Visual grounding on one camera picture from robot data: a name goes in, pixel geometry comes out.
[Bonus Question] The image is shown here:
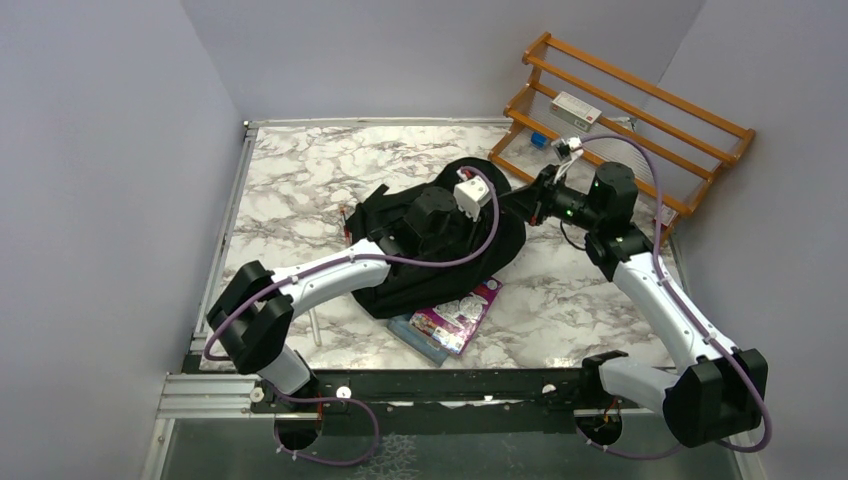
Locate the dark blue book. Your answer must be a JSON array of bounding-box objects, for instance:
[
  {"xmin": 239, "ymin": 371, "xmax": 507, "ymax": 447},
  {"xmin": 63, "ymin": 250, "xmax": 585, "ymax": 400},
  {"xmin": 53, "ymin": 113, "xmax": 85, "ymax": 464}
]
[{"xmin": 387, "ymin": 314, "xmax": 448, "ymax": 367}]

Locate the orange wooden shelf rack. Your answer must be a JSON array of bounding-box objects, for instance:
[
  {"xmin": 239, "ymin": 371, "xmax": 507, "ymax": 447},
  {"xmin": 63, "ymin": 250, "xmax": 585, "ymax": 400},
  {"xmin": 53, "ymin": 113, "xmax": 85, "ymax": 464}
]
[{"xmin": 488, "ymin": 32, "xmax": 756, "ymax": 240}]

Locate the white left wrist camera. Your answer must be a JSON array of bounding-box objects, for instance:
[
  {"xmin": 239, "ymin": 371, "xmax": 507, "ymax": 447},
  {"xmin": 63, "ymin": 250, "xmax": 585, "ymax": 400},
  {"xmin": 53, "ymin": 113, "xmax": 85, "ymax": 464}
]
[{"xmin": 453, "ymin": 169, "xmax": 492, "ymax": 222}]

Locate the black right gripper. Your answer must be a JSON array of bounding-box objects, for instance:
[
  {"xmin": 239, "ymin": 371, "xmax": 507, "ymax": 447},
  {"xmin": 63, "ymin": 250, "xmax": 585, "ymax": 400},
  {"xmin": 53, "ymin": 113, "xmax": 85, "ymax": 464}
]
[{"xmin": 496, "ymin": 164, "xmax": 603, "ymax": 232}]

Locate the black metal base rail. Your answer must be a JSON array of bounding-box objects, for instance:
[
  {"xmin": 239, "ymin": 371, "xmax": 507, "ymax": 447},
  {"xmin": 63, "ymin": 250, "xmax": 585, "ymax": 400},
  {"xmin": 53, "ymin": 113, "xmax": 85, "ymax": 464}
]
[{"xmin": 225, "ymin": 368, "xmax": 634, "ymax": 443}]

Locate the pale yellow pencil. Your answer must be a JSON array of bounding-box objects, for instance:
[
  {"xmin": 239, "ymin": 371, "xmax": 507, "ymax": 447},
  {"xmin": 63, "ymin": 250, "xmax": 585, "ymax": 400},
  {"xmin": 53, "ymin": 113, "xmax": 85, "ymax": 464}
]
[{"xmin": 308, "ymin": 309, "xmax": 323, "ymax": 347}]

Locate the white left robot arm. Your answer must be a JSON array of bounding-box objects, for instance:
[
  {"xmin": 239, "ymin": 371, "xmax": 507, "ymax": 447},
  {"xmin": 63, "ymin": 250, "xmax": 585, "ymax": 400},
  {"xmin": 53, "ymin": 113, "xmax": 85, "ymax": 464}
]
[{"xmin": 206, "ymin": 238, "xmax": 481, "ymax": 411}]

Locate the black student bag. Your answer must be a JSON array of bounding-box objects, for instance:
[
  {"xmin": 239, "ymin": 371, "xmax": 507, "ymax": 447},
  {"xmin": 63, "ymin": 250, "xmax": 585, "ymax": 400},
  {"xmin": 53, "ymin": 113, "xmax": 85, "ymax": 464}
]
[{"xmin": 345, "ymin": 157, "xmax": 526, "ymax": 319}]

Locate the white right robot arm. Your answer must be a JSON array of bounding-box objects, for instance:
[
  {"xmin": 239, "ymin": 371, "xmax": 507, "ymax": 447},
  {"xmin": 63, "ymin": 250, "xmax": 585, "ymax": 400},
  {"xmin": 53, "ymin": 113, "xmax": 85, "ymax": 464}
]
[{"xmin": 498, "ymin": 162, "xmax": 773, "ymax": 452}]

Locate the small blue object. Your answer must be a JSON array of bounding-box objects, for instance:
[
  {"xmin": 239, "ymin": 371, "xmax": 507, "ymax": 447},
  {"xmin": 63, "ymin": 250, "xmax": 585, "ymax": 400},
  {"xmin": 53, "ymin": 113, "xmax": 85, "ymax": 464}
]
[{"xmin": 530, "ymin": 132, "xmax": 548, "ymax": 149}]

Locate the small red white box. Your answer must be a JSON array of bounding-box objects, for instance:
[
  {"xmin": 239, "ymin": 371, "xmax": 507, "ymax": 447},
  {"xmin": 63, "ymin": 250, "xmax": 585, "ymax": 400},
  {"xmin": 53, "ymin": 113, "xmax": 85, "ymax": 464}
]
[{"xmin": 654, "ymin": 205, "xmax": 678, "ymax": 228}]

